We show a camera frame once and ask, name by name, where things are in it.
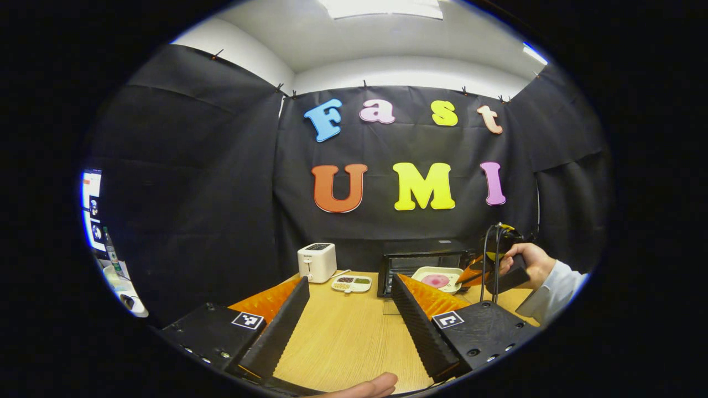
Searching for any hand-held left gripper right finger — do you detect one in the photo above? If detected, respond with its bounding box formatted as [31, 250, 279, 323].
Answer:
[390, 273, 540, 383]

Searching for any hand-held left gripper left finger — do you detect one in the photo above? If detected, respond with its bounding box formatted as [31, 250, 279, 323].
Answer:
[160, 275, 310, 384]

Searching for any white rectangular food tray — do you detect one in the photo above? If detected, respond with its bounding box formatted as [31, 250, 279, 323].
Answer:
[411, 266, 465, 295]

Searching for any black electric oven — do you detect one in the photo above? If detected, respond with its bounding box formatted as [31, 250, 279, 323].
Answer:
[377, 239, 479, 317]

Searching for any white toaster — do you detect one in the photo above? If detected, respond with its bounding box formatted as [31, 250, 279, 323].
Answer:
[297, 243, 337, 284]

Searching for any white divided snack plate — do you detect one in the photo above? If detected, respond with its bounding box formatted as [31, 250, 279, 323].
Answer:
[331, 275, 373, 294]

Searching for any black backdrop cloth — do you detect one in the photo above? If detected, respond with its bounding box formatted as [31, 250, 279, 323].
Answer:
[83, 44, 612, 327]

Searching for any white desk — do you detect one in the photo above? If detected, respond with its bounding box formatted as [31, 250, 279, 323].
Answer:
[97, 259, 150, 318]

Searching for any green bottle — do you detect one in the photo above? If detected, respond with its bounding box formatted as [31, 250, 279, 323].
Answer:
[103, 227, 122, 271]

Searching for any small ceiling light panel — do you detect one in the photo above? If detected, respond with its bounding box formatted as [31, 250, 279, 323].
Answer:
[523, 43, 549, 66]

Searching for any computer monitor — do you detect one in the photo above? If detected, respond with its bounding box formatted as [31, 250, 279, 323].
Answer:
[81, 169, 107, 252]

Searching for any large ceiling light panel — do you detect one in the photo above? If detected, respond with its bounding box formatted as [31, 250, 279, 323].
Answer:
[318, 0, 444, 20]

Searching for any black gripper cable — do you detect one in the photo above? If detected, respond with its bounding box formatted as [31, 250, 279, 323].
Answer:
[479, 223, 505, 306]

